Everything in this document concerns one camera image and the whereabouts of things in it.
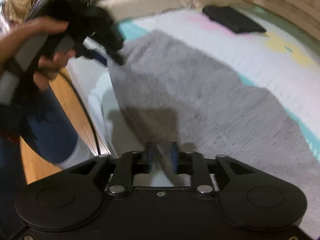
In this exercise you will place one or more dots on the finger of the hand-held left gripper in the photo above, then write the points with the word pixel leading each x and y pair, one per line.
pixel 115 53
pixel 96 53

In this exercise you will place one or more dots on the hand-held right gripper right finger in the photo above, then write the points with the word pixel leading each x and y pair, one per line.
pixel 174 158

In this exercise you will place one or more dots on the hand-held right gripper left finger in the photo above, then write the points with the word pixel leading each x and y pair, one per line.
pixel 150 158

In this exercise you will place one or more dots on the grey pants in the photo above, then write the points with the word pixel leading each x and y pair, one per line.
pixel 200 100

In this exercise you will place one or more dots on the person's left hand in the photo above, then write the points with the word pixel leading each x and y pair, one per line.
pixel 47 67

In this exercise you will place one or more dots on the person's leg in blue jeans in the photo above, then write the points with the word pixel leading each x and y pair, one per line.
pixel 47 127

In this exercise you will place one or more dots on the black folded cloth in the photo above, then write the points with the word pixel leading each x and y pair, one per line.
pixel 233 20

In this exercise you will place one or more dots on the pastel printed bed sheet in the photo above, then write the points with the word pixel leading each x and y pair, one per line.
pixel 262 55

